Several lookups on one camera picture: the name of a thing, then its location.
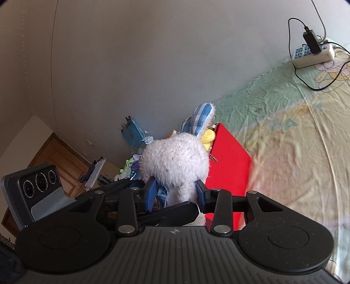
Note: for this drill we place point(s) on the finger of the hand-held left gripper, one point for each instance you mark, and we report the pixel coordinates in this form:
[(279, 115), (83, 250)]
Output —
[(175, 213), (120, 185)]

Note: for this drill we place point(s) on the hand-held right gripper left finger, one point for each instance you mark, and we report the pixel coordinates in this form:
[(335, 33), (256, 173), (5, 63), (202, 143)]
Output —
[(151, 195)]

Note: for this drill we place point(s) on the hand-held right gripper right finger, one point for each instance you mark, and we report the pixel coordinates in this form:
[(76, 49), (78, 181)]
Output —
[(201, 198)]

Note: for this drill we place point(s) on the white bunny plush toy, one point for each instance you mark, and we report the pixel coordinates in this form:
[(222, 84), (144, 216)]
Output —
[(175, 161)]

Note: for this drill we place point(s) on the red cardboard box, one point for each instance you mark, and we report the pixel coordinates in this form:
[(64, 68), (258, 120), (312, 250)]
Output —
[(227, 163)]

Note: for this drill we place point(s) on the yellow tiger plush toy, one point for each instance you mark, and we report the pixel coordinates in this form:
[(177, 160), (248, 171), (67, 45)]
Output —
[(207, 136)]

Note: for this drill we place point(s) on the small green toy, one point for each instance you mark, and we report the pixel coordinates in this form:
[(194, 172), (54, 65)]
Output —
[(128, 165)]

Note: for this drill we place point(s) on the white long packet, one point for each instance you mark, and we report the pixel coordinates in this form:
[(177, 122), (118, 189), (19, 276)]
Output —
[(95, 172)]

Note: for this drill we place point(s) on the wooden cabinet door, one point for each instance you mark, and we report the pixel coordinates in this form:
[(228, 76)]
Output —
[(63, 155)]

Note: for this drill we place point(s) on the blue package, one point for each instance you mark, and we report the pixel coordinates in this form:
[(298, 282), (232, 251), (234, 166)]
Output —
[(132, 132)]

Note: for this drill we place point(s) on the white power strip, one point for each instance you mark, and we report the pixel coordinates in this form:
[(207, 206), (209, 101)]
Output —
[(314, 58)]

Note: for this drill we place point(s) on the black charger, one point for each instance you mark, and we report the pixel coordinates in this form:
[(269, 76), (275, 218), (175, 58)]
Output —
[(311, 41)]

